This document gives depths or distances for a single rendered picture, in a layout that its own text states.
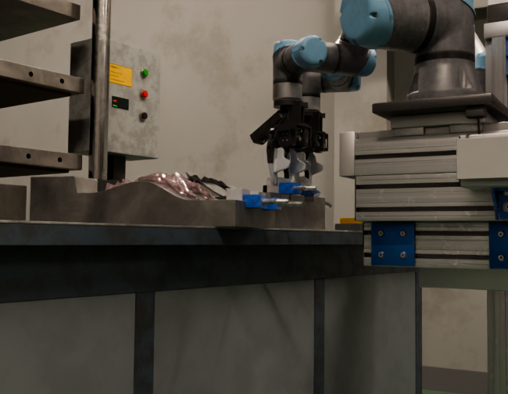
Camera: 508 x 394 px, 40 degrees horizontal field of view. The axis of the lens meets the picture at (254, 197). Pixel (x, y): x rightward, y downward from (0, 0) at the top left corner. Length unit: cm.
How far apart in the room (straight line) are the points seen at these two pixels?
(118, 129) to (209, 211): 114
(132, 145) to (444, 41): 144
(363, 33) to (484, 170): 35
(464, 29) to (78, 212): 89
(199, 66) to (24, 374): 354
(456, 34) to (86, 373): 93
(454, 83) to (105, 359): 82
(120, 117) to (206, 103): 198
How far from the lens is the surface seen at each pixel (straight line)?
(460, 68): 141
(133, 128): 258
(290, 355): 177
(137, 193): 151
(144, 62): 266
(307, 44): 167
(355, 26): 137
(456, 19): 143
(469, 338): 379
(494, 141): 122
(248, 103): 432
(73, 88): 235
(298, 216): 181
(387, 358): 225
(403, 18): 136
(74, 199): 159
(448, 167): 135
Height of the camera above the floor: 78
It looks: 3 degrees up
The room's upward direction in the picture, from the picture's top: 1 degrees clockwise
